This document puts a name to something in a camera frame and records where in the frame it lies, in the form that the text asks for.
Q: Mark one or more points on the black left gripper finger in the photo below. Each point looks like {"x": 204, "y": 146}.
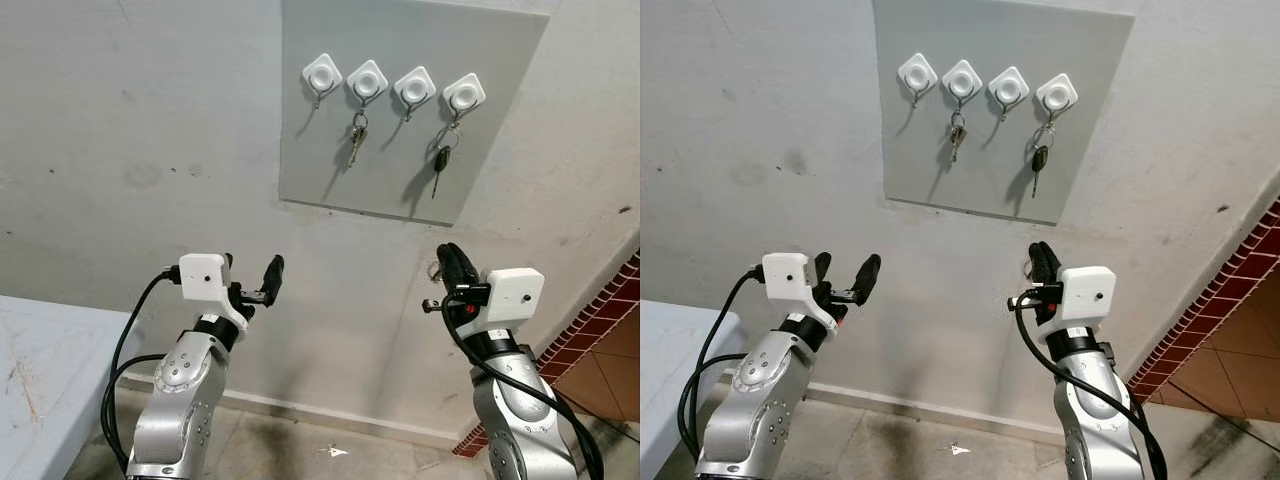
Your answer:
{"x": 228, "y": 264}
{"x": 868, "y": 276}
{"x": 272, "y": 276}
{"x": 823, "y": 265}

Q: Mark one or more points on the white paper scrap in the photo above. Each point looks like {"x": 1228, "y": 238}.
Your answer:
{"x": 332, "y": 451}
{"x": 955, "y": 449}

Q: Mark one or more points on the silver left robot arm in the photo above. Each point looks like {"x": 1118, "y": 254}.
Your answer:
{"x": 760, "y": 410}
{"x": 185, "y": 400}

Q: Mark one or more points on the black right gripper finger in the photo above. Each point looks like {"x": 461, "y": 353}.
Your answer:
{"x": 1052, "y": 266}
{"x": 450, "y": 264}
{"x": 1035, "y": 264}
{"x": 470, "y": 270}

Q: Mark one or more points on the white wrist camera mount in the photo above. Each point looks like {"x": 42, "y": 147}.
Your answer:
{"x": 1085, "y": 290}
{"x": 515, "y": 290}
{"x": 790, "y": 280}
{"x": 205, "y": 280}

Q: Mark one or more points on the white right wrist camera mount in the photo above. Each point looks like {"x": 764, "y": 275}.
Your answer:
{"x": 515, "y": 290}
{"x": 1085, "y": 290}

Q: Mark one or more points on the light blue plastic table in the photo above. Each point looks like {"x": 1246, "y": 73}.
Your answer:
{"x": 670, "y": 370}
{"x": 40, "y": 370}

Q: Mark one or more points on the small brass keys bunch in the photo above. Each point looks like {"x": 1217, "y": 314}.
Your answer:
{"x": 355, "y": 142}
{"x": 957, "y": 140}

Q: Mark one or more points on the black-headed car key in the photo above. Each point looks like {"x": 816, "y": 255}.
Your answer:
{"x": 1040, "y": 158}
{"x": 441, "y": 158}

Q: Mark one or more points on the white skirting board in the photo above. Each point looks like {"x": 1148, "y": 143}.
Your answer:
{"x": 320, "y": 413}
{"x": 920, "y": 405}

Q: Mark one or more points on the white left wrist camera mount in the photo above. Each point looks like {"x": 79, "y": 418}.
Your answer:
{"x": 205, "y": 280}
{"x": 790, "y": 280}

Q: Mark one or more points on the grey wall board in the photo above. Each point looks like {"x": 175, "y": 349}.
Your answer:
{"x": 400, "y": 30}
{"x": 1000, "y": 30}

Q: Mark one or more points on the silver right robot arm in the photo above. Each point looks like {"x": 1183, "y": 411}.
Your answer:
{"x": 1090, "y": 420}
{"x": 520, "y": 420}

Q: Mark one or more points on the white square wall hook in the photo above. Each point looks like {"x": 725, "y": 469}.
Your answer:
{"x": 962, "y": 80}
{"x": 464, "y": 93}
{"x": 322, "y": 72}
{"x": 1008, "y": 87}
{"x": 1056, "y": 94}
{"x": 414, "y": 86}
{"x": 917, "y": 72}
{"x": 367, "y": 80}

